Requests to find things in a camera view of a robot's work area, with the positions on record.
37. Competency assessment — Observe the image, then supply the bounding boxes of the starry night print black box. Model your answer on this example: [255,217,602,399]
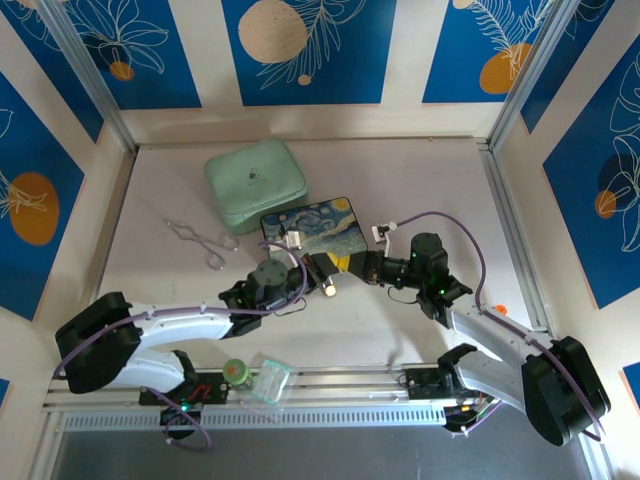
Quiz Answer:
[259,196,370,262]

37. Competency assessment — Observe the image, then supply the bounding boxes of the clear plastic tongs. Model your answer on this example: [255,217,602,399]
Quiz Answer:
[162,215,241,271]

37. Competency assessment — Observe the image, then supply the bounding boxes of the small green-capped bottle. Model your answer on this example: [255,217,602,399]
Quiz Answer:
[222,358,254,392]

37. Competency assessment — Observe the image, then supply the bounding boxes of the clear plastic box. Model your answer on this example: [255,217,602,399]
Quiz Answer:
[249,357,294,404]

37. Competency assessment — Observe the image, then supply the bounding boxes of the mint green zip case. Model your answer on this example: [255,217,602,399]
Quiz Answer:
[203,138,309,236]

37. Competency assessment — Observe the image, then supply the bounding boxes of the black connector module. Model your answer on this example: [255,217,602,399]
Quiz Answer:
[442,403,485,440]
[158,403,202,428]

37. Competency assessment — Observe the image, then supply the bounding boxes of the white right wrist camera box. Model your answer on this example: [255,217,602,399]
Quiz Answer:
[370,221,397,257]

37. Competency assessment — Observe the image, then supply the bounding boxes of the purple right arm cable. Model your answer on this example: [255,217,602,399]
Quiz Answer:
[394,211,607,444]

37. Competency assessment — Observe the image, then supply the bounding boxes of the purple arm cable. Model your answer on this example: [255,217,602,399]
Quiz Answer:
[52,241,309,379]
[394,211,607,444]

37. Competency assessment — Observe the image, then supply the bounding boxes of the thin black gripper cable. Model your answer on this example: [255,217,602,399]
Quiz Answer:
[386,288,427,307]

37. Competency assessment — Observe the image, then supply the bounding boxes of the aluminium side rail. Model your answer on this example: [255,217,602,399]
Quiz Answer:
[478,137,552,335]

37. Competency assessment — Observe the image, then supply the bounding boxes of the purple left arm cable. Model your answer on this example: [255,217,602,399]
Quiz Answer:
[52,241,309,379]

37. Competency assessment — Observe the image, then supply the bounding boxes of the long aluminium mounting rail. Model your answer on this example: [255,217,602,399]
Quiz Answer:
[42,366,531,412]

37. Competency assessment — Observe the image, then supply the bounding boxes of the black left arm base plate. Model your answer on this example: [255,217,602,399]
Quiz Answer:
[138,371,234,407]

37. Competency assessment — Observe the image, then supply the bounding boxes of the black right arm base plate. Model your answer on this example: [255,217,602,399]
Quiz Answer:
[402,367,501,402]

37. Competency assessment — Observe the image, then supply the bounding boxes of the grey slotted cable duct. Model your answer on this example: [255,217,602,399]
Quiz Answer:
[63,408,449,434]

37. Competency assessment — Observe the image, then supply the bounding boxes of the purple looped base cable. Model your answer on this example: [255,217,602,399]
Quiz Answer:
[158,387,214,452]

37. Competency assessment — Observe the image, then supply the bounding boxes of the aluminium frame post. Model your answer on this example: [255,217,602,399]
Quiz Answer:
[487,0,587,150]
[35,0,140,154]

